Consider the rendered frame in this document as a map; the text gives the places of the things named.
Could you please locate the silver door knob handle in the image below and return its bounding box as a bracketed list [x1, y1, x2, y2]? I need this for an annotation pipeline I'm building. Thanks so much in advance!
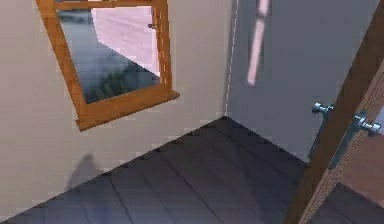
[327, 111, 383, 171]
[307, 102, 335, 160]

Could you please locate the brown wooden room door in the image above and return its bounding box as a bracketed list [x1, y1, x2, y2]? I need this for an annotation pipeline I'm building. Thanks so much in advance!
[282, 0, 384, 224]

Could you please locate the wooden framed window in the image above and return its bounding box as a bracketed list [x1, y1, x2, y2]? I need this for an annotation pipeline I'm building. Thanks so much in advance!
[35, 0, 181, 132]

